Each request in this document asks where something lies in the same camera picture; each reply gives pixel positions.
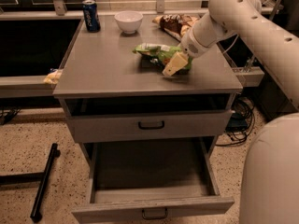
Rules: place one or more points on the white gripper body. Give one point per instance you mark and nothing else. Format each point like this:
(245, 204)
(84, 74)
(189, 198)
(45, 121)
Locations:
(191, 45)

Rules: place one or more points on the blue pepsi can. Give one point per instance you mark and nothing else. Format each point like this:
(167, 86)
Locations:
(90, 16)

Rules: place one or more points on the grey drawer cabinet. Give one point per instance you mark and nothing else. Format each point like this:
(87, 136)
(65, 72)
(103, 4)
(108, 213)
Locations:
(103, 77)

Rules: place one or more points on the green rice chip bag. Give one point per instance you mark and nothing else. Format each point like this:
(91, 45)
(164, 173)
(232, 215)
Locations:
(160, 55)

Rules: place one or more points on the metal rail frame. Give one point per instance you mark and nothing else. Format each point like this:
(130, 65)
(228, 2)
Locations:
(25, 10)

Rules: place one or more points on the white bowl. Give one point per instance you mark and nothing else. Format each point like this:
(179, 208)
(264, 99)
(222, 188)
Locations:
(128, 21)

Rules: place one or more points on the yellow brown chip bag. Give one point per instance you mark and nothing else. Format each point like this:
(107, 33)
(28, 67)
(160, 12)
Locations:
(176, 25)

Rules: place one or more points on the open lower drawer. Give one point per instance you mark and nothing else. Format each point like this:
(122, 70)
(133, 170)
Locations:
(150, 179)

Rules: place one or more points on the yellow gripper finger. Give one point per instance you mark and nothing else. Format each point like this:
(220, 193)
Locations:
(177, 62)

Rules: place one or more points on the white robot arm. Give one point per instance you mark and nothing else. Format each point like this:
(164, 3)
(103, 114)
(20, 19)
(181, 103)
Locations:
(270, 181)

